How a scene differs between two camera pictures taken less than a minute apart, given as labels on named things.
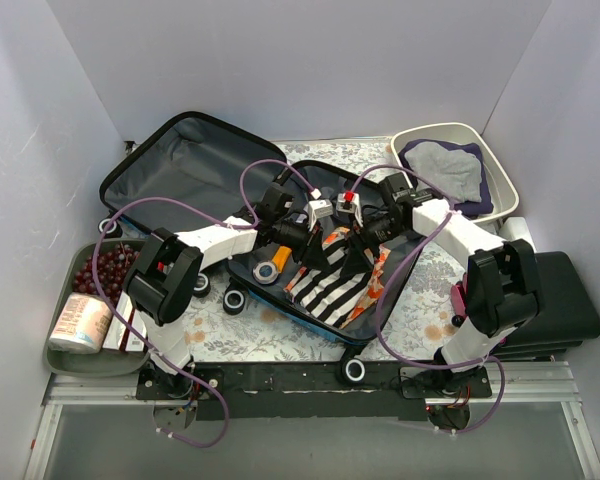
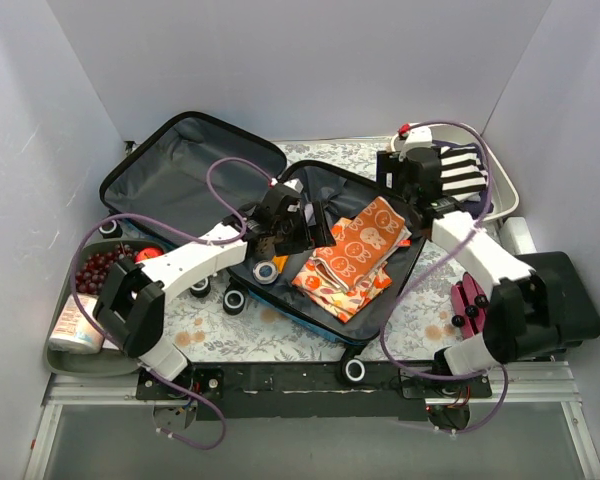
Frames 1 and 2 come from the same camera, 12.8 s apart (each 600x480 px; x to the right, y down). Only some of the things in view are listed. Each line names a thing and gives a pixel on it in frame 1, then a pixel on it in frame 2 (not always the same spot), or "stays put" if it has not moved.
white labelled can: x=81 y=325 stays put
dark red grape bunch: x=113 y=264 stays put
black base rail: x=311 y=391 stays put
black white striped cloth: x=324 y=293 to x=462 y=176
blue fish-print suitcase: x=319 y=249 stays put
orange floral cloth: x=380 y=254 to x=343 y=304
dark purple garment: x=463 y=207 stays put
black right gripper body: x=357 y=242 to x=389 y=170
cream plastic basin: x=503 y=191 stays put
